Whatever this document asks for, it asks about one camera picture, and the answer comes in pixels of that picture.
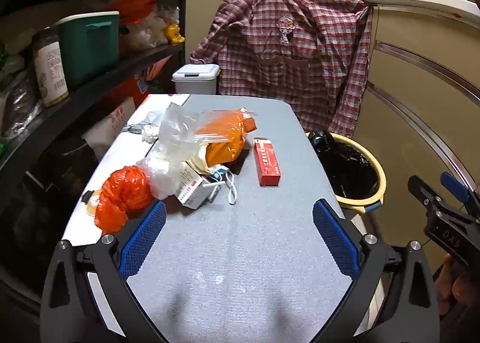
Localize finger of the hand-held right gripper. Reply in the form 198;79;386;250
408;175;445;213
440;172;480;213

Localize green storage box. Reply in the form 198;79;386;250
56;11;121;90

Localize white printed tablecloth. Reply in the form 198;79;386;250
62;94;190;332

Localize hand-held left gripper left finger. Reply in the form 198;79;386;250
40;200;167;343

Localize black shelf rack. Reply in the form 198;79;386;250
0;0;190;193

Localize orange snack packet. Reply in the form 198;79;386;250
195;106;259;166

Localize orange plastic bag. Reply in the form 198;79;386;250
94;166;154;234

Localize clear plastic bag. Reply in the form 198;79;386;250
155;102;233;163

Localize red plaid shirt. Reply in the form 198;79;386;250
189;0;372;137

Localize grey table mat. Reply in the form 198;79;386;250
125;94;376;343

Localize red cardboard box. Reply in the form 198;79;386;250
253;136;282;187

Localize red printed carton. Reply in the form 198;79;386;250
109;61;173;107

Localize yellow figurine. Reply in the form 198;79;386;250
163;22;185;44

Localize white tissue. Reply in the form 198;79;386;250
140;123;162;144

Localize white lidded bin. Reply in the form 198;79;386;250
172;63;221;96

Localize beige kitchen cabinet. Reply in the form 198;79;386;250
352;5;480;272

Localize labelled jar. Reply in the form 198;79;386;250
32;28;70;108

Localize cream plastic wrapper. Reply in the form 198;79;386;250
187;142;215;178

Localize clear bags of food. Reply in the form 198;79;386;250
120;5;181;51

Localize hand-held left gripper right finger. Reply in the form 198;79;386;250
312;198;440;343

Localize black bin liner bag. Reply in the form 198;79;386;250
309;131;379;199

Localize person's right hand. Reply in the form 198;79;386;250
435;253;474;317

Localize white plastic bag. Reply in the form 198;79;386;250
137;151;188;201

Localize white medicine box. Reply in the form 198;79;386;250
174;163;220;210

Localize white rice sack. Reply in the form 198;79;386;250
82;97;136;156

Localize blue face mask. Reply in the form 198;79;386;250
204;165;239;205

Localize yellow-rimmed trash bin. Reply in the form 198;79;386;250
305;131;387;216

